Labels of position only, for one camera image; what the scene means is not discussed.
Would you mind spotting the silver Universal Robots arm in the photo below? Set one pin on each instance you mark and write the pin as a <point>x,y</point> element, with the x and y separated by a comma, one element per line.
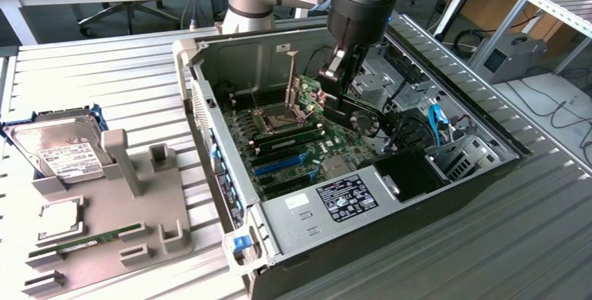
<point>250,2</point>

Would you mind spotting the grey power supply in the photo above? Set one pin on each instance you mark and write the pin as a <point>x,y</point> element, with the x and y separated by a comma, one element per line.
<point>295,223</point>

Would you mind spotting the hard disk drive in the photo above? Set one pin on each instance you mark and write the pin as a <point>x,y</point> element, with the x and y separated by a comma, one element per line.
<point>99,120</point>

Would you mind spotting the green RAM stick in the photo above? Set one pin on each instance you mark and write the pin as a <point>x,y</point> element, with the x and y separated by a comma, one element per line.
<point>83,242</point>
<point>286,143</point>

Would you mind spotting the open black PC case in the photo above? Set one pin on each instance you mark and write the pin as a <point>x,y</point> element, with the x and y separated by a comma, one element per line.
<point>416,230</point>

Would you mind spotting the Nvidia graphics card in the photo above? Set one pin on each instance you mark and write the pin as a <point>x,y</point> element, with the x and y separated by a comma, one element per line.
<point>307,92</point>

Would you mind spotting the black office chair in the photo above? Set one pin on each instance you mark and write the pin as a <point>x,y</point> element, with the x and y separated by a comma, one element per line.
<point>130,12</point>

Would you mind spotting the green Dell motherboard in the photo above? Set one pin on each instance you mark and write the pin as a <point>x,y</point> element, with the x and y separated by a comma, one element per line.
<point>323,151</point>

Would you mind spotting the blue slot retention clip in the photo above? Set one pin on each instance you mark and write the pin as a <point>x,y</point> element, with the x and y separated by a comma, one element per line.
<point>212,150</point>
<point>223,169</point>
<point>232,193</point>
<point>238,206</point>

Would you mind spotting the grey control box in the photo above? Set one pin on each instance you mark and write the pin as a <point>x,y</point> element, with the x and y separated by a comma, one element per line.
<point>513,57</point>

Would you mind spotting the tall metal disk bay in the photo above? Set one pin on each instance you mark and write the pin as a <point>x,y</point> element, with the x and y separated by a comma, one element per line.
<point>377,80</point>

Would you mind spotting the silver CPU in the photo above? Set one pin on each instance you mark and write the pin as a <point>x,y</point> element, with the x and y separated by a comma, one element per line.
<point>57,220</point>

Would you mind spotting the aluminium frame shelf table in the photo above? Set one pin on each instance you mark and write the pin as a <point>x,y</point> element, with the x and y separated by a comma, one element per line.
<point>561,3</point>

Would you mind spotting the long black expansion slot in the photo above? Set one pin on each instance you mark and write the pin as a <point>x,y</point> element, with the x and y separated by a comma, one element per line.
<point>282,181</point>
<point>289,190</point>
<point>277,156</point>

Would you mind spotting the blue expansion slot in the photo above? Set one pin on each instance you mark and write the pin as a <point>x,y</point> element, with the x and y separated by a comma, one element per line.
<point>277,167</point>

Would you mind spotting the CPU socket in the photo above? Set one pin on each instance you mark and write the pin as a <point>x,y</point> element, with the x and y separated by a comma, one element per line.
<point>277,120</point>

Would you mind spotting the low metal disk bay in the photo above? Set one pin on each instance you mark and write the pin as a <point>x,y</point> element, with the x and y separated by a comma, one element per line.
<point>466,147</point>

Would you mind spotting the blue case latch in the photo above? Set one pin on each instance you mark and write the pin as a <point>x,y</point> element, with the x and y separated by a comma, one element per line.
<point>240,244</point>

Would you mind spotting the silver chipset heatsink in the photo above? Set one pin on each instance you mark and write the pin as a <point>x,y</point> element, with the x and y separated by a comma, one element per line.
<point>337,167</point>

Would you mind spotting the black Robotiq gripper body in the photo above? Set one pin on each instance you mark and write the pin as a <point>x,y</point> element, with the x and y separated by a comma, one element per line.
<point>358,19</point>

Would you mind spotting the grey parts rack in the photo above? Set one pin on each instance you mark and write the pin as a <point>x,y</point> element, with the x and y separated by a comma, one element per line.
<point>102,210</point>

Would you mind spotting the thin socket locking lever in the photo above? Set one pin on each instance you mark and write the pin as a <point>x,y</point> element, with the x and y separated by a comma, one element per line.
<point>254,100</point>

